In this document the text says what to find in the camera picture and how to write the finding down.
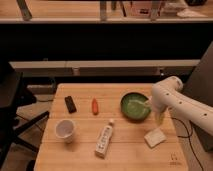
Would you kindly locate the wooden shelf rail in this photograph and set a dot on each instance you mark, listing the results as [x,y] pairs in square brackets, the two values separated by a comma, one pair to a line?
[105,68]

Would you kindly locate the orange carrot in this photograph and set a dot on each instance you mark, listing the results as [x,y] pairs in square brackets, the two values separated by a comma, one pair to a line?
[95,108]

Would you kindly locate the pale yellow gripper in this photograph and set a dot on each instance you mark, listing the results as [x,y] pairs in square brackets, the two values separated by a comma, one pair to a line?
[159,118]

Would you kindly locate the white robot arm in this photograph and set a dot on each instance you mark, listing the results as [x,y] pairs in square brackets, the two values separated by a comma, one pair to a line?
[166,93]

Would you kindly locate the white sponge block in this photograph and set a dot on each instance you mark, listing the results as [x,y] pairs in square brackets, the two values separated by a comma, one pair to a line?
[154,137]

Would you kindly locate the green ceramic bowl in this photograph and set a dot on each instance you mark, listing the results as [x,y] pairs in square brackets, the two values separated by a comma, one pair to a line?
[134,106]

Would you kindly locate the black office chair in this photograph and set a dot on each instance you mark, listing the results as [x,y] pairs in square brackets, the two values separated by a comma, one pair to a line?
[14,94]

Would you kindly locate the black rectangular block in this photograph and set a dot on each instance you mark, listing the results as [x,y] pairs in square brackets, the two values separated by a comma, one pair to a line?
[70,104]

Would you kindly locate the white plastic bottle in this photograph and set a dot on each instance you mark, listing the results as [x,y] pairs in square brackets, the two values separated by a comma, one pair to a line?
[104,139]

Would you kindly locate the white paper cup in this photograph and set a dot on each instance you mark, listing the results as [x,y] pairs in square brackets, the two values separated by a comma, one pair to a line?
[65,130]

